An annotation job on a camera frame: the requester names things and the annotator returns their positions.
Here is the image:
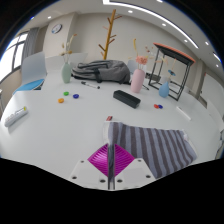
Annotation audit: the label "black and white marker pen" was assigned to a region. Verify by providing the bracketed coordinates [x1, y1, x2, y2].
[80, 81, 101, 90]

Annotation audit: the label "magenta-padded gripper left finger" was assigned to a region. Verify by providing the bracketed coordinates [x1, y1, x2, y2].
[68, 143, 112, 191]

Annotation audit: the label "ceiling lights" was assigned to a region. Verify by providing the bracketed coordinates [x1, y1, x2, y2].
[46, 0, 223, 63]

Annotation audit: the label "round wall clock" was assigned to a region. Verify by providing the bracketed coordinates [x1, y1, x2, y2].
[51, 23, 63, 35]

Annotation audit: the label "black rectangular case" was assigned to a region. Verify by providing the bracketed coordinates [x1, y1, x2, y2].
[112, 89, 142, 109]

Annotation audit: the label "wooden coat rack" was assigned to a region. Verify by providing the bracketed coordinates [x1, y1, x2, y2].
[98, 8, 123, 61]

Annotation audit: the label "green vase with dried stems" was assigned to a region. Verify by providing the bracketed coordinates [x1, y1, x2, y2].
[59, 32, 78, 84]

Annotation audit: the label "grey striped towel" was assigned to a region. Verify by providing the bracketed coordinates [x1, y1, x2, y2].
[102, 121, 198, 180]

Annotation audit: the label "window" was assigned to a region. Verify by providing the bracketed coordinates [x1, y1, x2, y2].
[0, 31, 29, 84]

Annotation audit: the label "white chair with blue seat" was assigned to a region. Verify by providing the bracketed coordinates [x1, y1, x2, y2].
[12, 51, 48, 96]

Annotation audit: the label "white flat bar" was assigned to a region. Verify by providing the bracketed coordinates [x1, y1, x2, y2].
[175, 106, 192, 121]

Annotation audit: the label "white remote control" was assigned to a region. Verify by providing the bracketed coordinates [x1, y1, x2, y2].
[3, 106, 29, 128]

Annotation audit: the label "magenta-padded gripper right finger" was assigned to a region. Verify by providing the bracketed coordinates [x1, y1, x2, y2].
[111, 143, 157, 191]

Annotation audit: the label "blue vase with flowers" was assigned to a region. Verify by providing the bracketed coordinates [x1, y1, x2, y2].
[156, 54, 178, 99]

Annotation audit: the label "grey backpack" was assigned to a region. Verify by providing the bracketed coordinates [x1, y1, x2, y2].
[71, 59, 132, 85]

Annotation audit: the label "pink vase with flowers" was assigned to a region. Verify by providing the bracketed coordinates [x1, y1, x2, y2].
[129, 38, 156, 94]

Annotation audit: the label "grey curtain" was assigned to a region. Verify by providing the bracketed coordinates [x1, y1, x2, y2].
[21, 27, 40, 61]

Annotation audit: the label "black-framed orange-topped side table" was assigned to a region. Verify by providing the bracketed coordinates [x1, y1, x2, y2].
[147, 42, 196, 102]

